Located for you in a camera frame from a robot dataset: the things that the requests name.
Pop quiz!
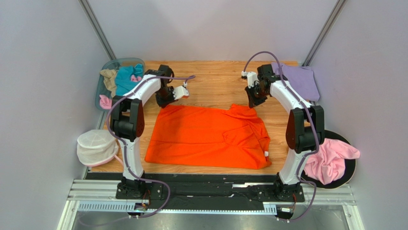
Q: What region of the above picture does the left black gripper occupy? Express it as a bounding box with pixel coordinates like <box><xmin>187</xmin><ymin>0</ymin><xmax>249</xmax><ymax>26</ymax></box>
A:
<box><xmin>156</xmin><ymin>87</ymin><xmax>178</xmax><ymax>109</ymax></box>

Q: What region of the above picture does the orange t shirt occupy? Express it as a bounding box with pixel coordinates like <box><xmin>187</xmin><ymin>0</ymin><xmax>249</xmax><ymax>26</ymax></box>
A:
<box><xmin>145</xmin><ymin>104</ymin><xmax>271</xmax><ymax>170</ymax></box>

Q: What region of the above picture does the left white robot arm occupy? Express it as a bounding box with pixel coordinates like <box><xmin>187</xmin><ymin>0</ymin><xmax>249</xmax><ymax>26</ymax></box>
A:
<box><xmin>109</xmin><ymin>65</ymin><xmax>177</xmax><ymax>199</ymax></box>

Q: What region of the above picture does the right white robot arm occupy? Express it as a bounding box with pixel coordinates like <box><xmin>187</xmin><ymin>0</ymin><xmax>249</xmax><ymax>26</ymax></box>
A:
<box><xmin>241</xmin><ymin>64</ymin><xmax>325</xmax><ymax>201</ymax></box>

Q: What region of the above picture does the teal t shirt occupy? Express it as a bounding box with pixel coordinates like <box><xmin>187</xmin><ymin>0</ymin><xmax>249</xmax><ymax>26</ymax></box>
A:
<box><xmin>115</xmin><ymin>64</ymin><xmax>144</xmax><ymax>96</ymax></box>

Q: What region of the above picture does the folded lavender t shirt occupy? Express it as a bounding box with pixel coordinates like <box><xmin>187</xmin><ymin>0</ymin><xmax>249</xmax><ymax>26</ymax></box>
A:
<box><xmin>281</xmin><ymin>63</ymin><xmax>320</xmax><ymax>102</ymax></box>

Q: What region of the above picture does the beige t shirt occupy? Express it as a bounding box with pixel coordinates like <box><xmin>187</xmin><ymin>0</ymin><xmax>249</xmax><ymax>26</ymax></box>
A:
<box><xmin>100</xmin><ymin>69</ymin><xmax>117</xmax><ymax>98</ymax></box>

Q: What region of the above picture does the pink garment in basket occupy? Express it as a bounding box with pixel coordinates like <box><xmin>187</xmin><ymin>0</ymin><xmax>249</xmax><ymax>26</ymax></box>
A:
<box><xmin>99</xmin><ymin>74</ymin><xmax>143</xmax><ymax>110</ymax></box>

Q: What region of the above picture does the grey plastic laundry basket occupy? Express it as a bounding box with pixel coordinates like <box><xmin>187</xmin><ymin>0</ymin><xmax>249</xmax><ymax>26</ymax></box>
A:
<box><xmin>95</xmin><ymin>57</ymin><xmax>146</xmax><ymax>112</ymax></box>

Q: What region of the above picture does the white mesh bag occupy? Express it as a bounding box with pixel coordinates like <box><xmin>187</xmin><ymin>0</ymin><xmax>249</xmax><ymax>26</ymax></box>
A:
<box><xmin>77</xmin><ymin>129</ymin><xmax>123</xmax><ymax>167</ymax></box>

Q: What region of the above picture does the pink t shirt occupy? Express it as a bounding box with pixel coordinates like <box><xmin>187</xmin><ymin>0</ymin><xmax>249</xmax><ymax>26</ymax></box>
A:
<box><xmin>303</xmin><ymin>138</ymin><xmax>361</xmax><ymax>185</ymax></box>

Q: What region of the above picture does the round black tray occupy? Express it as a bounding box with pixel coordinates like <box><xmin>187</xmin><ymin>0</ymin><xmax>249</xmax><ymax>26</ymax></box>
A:
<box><xmin>299</xmin><ymin>129</ymin><xmax>357</xmax><ymax>189</ymax></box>

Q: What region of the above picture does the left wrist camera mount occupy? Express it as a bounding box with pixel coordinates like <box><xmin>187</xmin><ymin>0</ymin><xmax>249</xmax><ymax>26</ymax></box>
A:
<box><xmin>173</xmin><ymin>82</ymin><xmax>190</xmax><ymax>100</ymax></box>

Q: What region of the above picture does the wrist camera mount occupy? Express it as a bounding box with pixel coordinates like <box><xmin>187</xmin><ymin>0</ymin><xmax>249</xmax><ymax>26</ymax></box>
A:
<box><xmin>173</xmin><ymin>82</ymin><xmax>190</xmax><ymax>100</ymax></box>
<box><xmin>241</xmin><ymin>71</ymin><xmax>259</xmax><ymax>88</ymax></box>

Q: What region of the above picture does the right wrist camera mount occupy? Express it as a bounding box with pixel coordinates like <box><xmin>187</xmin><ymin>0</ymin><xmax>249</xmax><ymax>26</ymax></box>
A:
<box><xmin>241</xmin><ymin>71</ymin><xmax>259</xmax><ymax>88</ymax></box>

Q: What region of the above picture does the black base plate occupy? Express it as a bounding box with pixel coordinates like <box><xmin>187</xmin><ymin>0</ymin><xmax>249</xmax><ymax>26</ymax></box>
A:
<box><xmin>85</xmin><ymin>172</ymin><xmax>305</xmax><ymax>211</ymax></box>

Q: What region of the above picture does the aluminium frame rail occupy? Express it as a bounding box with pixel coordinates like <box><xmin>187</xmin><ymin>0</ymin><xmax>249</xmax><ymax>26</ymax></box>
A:
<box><xmin>58</xmin><ymin>180</ymin><xmax>364</xmax><ymax>230</ymax></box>

